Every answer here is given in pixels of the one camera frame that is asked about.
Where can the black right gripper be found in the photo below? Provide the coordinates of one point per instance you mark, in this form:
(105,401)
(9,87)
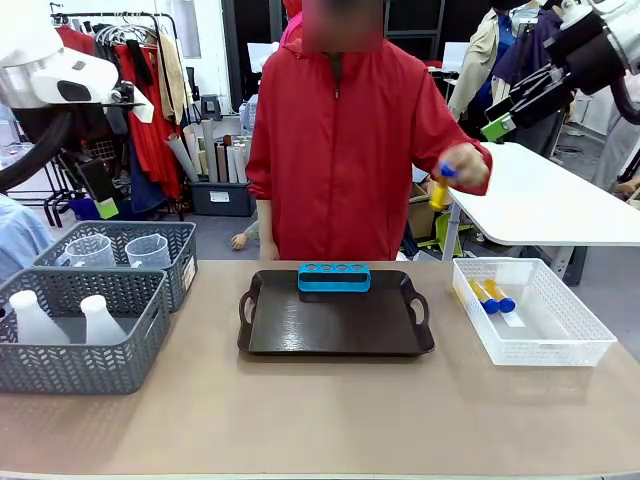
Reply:
(590,55)

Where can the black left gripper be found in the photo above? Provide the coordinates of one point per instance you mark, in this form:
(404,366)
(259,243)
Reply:
(95,177)

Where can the clear plastic measuring cup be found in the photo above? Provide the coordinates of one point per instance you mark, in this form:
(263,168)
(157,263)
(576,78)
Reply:
(90,252)
(147,252)

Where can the yellow tube blue cap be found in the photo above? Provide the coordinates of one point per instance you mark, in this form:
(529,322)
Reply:
(482,295)
(440,197)
(500,292)

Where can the white plastic conical flask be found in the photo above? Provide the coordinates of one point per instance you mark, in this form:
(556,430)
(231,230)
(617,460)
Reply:
(100,325)
(30,322)

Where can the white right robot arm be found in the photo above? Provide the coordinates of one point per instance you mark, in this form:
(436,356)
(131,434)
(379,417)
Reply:
(625,35)

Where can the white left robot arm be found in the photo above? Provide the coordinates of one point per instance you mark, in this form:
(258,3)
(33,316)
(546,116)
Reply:
(30,30)

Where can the person's left hand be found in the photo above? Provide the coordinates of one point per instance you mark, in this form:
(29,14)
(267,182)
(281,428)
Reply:
(467,167)

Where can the person's right hand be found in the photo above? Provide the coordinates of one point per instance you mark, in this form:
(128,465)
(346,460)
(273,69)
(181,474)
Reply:
(267,235)

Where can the gray woven plastic basket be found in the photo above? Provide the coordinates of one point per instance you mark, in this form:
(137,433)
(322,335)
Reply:
(175,240)
(75,370)

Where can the white monitor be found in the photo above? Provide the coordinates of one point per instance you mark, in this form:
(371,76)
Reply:
(455,57)

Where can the person in light blue shirt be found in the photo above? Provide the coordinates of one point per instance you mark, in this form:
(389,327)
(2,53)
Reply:
(20,235)

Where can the red hanging garment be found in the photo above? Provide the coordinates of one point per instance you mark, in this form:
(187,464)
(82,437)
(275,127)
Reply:
(150,125)

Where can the white table with legs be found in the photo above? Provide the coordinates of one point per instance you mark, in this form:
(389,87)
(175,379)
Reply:
(540,200)

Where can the white paper roll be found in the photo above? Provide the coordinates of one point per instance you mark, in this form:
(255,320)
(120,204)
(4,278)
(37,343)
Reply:
(195,145)

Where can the person in gray clothes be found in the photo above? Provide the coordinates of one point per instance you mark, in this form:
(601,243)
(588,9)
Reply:
(615,150)

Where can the gray storage bin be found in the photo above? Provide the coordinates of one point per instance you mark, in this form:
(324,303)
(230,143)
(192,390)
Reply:
(220,200)

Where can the tall gray paper roll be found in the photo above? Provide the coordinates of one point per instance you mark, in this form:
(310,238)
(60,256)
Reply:
(210,150)

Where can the cardboard box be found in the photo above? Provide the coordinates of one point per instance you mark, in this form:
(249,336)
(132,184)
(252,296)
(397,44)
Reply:
(422,215)

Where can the dark stool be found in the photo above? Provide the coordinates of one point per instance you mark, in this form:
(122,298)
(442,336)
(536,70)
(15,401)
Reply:
(211,105)

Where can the beige hanging garment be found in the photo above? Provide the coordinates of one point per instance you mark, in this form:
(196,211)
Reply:
(172,75)

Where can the person in red jacket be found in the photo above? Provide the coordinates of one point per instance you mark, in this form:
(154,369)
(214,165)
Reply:
(340,150)

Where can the black clothes rack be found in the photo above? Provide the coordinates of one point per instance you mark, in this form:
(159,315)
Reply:
(140,15)

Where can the white label in basket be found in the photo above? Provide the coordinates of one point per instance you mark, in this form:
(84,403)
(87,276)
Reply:
(512,319)

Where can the blue test tube rack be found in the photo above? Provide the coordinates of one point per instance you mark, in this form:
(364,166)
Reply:
(335,284)

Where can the white perforated plastic basket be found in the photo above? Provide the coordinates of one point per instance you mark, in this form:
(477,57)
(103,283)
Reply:
(550,352)

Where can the dark brown serving tray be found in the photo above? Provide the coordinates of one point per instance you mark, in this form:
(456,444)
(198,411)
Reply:
(335,325)

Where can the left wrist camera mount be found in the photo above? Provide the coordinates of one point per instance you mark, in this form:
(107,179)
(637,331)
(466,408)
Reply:
(125,92)

